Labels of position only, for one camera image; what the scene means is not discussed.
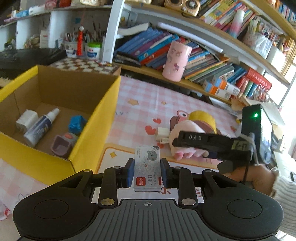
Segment staples box with cat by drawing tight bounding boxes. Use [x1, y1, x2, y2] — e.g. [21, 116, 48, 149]
[133, 146, 162, 192]

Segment pink plush toy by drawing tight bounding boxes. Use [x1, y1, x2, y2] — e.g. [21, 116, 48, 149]
[155, 110, 221, 161]

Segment white knit sleeve forearm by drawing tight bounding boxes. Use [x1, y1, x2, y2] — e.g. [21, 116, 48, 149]
[273, 175, 296, 237]

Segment person's right hand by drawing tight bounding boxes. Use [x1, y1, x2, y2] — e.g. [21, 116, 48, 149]
[224, 165, 278, 197]

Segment red boxed book set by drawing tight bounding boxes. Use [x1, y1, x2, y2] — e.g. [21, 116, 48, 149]
[235, 68, 272, 102]

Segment orange white medicine box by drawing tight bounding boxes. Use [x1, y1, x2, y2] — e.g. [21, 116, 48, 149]
[202, 77, 240, 100]

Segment blue crumpled toy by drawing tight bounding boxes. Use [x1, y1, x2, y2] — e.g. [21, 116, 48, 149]
[68, 115, 87, 135]

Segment pink checkered tablecloth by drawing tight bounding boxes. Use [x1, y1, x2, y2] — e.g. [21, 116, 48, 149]
[1, 77, 239, 215]

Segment yellow cardboard box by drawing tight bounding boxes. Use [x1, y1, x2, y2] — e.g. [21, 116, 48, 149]
[1, 65, 121, 185]

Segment white pink gradient bottle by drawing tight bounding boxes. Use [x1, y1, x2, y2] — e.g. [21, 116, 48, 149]
[229, 9, 245, 39]

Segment white spray bottle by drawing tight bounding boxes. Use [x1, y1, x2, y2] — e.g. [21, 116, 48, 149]
[23, 108, 60, 148]

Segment pink cylindrical cup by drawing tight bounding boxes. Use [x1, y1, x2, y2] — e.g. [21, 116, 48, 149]
[162, 41, 192, 82]

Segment white rectangular eraser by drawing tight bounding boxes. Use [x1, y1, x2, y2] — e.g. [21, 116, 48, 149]
[16, 109, 39, 133]

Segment checkered board box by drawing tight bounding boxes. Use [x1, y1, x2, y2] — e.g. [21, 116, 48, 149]
[50, 58, 121, 76]

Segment row of leaning books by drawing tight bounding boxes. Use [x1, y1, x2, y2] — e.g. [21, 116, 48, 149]
[113, 27, 247, 86]

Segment gold toy radio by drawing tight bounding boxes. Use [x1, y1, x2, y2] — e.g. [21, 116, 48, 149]
[164, 0, 200, 16]

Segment white tub green lid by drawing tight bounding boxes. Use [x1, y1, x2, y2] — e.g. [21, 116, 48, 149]
[85, 42, 102, 60]

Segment pen holder with pens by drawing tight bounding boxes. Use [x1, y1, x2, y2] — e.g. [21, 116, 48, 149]
[63, 27, 102, 58]

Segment white bookshelf frame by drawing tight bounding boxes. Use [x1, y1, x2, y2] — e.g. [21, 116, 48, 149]
[0, 0, 296, 110]

